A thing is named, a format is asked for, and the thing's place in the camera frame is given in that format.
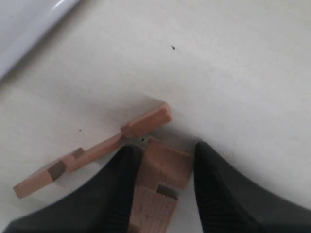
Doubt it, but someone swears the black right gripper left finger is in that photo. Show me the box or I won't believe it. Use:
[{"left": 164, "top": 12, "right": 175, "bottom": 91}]
[{"left": 4, "top": 145, "right": 142, "bottom": 233}]

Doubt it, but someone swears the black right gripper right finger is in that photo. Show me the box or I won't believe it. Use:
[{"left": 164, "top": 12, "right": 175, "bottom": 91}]
[{"left": 193, "top": 142, "right": 311, "bottom": 233}]

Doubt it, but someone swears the white plastic tray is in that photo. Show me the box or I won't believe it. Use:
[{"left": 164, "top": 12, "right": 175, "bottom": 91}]
[{"left": 0, "top": 0, "right": 79, "bottom": 78}]

